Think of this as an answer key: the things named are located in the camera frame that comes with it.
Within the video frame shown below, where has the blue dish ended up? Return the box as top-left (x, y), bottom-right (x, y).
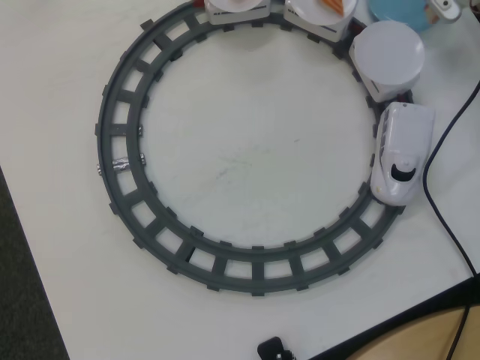
top-left (367, 0), bottom-right (432, 33)

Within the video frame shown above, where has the gray circular toy train track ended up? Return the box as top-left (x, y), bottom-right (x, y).
top-left (94, 1), bottom-right (416, 298)

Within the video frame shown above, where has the orange striped salmon sushi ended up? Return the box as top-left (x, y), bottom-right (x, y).
top-left (320, 0), bottom-right (345, 18)

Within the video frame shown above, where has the light wooden furniture top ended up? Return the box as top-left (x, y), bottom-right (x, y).
top-left (352, 305), bottom-right (480, 360)

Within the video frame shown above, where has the black power plug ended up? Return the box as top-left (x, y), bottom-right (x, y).
top-left (257, 336), bottom-right (296, 360)

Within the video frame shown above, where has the white Shinkansen toy locomotive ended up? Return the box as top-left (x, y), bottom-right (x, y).
top-left (370, 100), bottom-right (438, 206)

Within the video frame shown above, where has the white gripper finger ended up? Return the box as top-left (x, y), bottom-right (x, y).
top-left (430, 0), bottom-right (463, 23)

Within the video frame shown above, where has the black cable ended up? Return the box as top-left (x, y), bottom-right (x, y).
top-left (422, 79), bottom-right (480, 360)

